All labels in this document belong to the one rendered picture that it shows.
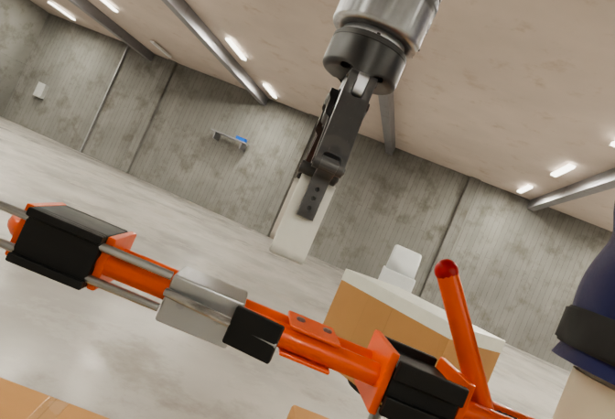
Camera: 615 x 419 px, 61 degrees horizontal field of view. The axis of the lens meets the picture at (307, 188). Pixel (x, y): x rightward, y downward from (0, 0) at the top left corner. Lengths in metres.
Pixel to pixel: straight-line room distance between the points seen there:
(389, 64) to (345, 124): 0.09
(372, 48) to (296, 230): 0.18
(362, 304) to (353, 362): 1.77
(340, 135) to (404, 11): 0.14
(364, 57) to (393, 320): 1.76
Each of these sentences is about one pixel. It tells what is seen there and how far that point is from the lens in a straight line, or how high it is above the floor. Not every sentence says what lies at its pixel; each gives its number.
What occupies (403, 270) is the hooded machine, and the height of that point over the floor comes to 0.93.
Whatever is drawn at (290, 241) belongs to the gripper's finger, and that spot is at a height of 1.16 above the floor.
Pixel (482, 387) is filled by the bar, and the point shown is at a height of 1.10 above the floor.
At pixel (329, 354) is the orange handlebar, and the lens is 0.50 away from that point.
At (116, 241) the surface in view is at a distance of 0.50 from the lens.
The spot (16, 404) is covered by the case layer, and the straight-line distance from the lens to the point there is 1.40.
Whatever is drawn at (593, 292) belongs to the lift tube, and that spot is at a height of 1.23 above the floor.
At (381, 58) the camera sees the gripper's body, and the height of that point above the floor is 1.34.
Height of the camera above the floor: 1.19
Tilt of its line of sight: 2 degrees up
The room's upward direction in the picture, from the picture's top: 23 degrees clockwise
